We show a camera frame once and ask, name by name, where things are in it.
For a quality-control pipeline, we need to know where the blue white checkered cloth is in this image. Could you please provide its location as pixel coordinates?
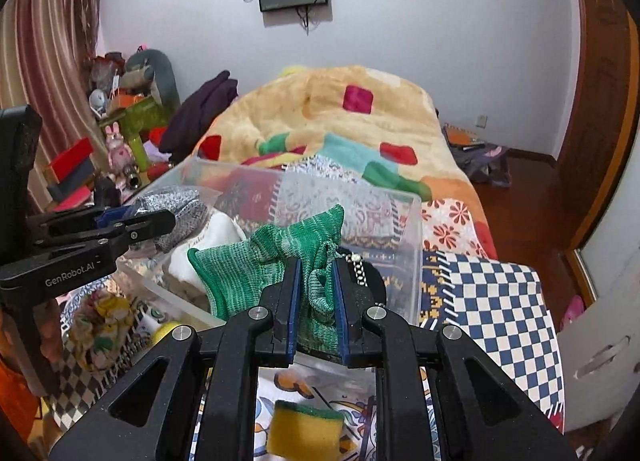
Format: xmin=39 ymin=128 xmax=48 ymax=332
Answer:
xmin=419 ymin=248 xmax=566 ymax=434

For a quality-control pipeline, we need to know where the white cabinet door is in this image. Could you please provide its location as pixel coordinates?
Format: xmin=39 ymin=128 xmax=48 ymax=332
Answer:
xmin=555 ymin=221 xmax=640 ymax=436

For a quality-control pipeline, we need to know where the red patterned cloth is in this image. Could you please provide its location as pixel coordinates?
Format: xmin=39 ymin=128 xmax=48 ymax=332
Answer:
xmin=216 ymin=175 xmax=279 ymax=229

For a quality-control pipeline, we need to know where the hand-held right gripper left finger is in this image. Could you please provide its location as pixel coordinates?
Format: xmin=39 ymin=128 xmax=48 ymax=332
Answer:
xmin=48 ymin=257 xmax=304 ymax=461

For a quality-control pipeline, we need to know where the pink rabbit toy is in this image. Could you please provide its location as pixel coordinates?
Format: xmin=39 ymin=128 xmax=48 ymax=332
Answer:
xmin=105 ymin=123 xmax=135 ymax=177

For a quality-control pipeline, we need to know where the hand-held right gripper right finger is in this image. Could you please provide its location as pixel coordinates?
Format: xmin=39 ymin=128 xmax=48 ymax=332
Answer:
xmin=330 ymin=257 xmax=582 ymax=461

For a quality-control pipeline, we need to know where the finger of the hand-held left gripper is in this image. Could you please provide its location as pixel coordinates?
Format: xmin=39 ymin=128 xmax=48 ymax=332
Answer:
xmin=27 ymin=206 xmax=143 ymax=242
xmin=32 ymin=210 xmax=177 ymax=262

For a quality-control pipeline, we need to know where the purple garment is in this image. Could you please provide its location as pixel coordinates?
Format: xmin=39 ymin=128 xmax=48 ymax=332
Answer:
xmin=159 ymin=70 xmax=240 ymax=163

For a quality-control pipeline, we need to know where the orange notebook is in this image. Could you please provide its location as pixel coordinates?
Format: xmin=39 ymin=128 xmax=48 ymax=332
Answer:
xmin=442 ymin=123 xmax=487 ymax=150

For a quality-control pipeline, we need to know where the striped curtain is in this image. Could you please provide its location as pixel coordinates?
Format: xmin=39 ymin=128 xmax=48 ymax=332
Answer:
xmin=0 ymin=0 xmax=107 ymax=192

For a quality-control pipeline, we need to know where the pink slipper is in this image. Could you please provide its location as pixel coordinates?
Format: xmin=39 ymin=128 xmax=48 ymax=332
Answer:
xmin=559 ymin=295 xmax=585 ymax=333

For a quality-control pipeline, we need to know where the green plastic stool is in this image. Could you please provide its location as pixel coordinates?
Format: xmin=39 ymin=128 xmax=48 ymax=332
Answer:
xmin=99 ymin=95 xmax=172 ymax=173

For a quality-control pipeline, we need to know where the wooden door frame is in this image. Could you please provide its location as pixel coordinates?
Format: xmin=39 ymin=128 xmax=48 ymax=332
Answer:
xmin=554 ymin=0 xmax=640 ymax=262

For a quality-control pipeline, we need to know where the green knitted sock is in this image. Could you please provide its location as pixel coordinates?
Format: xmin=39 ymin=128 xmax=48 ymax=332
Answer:
xmin=187 ymin=204 xmax=347 ymax=356

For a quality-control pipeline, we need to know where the floral yellow cloth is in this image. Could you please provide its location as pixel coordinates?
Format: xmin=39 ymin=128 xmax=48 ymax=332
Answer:
xmin=67 ymin=290 xmax=140 ymax=375

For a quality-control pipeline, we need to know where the clear plastic storage box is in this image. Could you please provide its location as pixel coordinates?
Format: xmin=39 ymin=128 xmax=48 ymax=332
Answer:
xmin=116 ymin=157 xmax=426 ymax=382

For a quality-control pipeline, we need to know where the black white diamond cloth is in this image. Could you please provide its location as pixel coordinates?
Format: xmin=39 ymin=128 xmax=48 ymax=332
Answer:
xmin=42 ymin=301 xmax=166 ymax=434

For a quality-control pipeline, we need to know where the purple bag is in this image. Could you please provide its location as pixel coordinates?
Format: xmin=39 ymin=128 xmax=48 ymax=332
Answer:
xmin=452 ymin=142 xmax=514 ymax=188

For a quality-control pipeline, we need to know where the grey knitted sock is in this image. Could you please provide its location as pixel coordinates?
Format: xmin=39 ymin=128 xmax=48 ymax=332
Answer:
xmin=122 ymin=185 xmax=210 ymax=253

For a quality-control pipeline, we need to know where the yellow fleece blanket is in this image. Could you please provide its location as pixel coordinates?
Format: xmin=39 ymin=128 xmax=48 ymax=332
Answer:
xmin=192 ymin=64 xmax=497 ymax=262

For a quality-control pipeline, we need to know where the red box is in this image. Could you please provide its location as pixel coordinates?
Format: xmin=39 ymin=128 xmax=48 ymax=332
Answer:
xmin=44 ymin=137 xmax=97 ymax=183

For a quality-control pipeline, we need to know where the yellow green sponge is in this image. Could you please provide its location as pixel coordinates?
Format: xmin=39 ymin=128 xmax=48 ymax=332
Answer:
xmin=266 ymin=400 xmax=346 ymax=459

